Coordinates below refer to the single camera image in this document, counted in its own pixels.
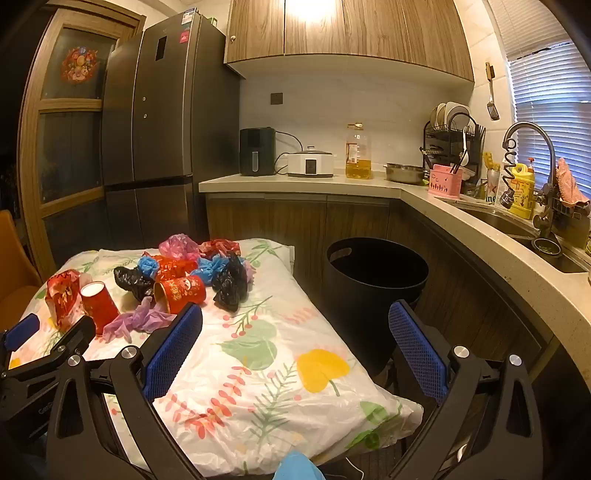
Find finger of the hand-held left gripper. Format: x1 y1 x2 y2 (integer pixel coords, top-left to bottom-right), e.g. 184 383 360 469
0 314 41 370
9 315 97 386

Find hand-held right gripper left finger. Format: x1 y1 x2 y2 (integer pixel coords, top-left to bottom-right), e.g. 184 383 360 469
46 302 204 480

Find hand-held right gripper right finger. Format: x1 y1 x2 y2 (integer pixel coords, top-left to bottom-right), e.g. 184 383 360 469
388 300 543 480

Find red cylindrical tin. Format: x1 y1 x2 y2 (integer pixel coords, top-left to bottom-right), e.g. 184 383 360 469
79 280 121 336

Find black round bin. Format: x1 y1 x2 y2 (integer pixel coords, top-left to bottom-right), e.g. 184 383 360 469
323 237 430 377

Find red plastic bag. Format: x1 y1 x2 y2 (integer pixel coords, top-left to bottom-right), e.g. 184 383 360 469
154 255 199 282
198 239 242 259

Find red snack bag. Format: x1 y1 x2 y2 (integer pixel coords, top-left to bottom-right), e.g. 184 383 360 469
45 270 84 329

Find red paper cup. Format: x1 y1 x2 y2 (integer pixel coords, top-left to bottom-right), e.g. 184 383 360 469
152 276 206 315

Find black plastic bag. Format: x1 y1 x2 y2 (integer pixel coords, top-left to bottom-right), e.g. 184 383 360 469
212 253 249 311
114 266 155 301

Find steel sink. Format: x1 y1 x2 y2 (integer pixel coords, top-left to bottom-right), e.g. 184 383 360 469
455 203 591 273

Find sink strainer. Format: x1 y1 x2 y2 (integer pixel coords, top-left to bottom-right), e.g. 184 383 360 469
531 236 564 257

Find pink utensil basket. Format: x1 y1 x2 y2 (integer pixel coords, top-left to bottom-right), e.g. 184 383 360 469
427 164 464 198

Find steel mixing bowl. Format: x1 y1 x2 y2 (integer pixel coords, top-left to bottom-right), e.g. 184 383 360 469
385 162 428 185

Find beer can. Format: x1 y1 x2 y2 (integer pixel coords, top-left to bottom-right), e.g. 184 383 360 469
486 168 502 204

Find yellow detergent bottle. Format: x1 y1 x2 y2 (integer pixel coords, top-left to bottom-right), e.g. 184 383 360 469
508 157 536 220

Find wooden door with glass panels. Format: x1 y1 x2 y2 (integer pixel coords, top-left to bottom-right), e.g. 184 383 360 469
18 4 146 278

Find cooking oil bottle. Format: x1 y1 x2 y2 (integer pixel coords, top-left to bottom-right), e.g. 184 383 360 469
345 123 373 181

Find dark steel refrigerator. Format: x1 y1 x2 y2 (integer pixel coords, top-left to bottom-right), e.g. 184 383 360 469
100 21 241 259

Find black air fryer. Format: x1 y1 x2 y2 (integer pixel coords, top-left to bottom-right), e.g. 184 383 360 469
239 127 277 177

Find black dish rack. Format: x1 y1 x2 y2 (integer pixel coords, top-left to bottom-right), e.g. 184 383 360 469
422 102 485 185

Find white rice cooker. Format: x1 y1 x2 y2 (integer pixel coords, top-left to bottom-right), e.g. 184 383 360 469
287 146 334 178

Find pink cloth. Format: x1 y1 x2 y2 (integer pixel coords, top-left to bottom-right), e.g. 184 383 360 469
555 158 591 206

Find steel kitchen faucet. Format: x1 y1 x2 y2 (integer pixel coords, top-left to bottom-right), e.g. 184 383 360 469
502 122 561 241

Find hanging metal spatula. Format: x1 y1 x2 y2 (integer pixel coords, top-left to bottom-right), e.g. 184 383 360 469
485 62 501 121

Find red door decoration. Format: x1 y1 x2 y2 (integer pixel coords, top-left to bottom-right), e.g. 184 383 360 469
60 45 100 85

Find window blinds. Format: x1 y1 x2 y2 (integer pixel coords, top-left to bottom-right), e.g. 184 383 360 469
489 0 591 185

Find wooden upper cabinets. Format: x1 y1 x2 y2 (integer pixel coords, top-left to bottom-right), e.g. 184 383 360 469
224 0 475 84

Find black power cable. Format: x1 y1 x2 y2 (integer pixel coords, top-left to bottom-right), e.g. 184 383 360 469
274 131 305 175

